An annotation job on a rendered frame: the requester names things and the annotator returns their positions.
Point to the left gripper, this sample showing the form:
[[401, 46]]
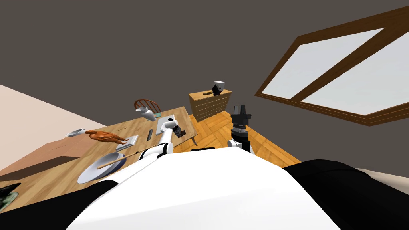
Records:
[[179, 132]]

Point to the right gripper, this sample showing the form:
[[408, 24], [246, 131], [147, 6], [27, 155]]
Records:
[[241, 120]]

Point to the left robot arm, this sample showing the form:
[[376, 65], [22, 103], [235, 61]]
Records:
[[159, 149]]

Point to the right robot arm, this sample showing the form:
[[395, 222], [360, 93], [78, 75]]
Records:
[[345, 191]]

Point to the grey laptop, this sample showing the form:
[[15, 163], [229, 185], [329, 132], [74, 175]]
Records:
[[162, 124]]

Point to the teal book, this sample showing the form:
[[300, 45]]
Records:
[[158, 114]]

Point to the black remote control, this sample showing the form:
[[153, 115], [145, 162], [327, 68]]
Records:
[[149, 135]]

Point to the wooden chest of drawers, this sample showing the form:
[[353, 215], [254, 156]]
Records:
[[209, 105]]

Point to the brown wooden chair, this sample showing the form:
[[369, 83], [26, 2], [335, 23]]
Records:
[[147, 103]]

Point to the white book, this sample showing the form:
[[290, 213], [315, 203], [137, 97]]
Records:
[[127, 143]]

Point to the wooden spoon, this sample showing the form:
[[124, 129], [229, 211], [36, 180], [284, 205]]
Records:
[[127, 156]]

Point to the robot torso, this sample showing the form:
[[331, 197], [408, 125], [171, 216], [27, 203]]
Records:
[[204, 191]]

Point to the brown roast chicken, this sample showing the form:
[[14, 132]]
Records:
[[104, 136]]

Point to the large white plate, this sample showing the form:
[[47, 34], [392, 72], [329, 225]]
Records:
[[96, 172]]

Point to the brown framed window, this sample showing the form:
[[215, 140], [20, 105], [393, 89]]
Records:
[[335, 73]]

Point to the small white bowl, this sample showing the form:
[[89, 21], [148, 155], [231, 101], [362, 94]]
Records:
[[76, 132]]

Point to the wooden table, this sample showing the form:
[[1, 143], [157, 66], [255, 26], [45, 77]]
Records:
[[64, 179]]

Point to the dark green object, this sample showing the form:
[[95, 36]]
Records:
[[7, 195]]

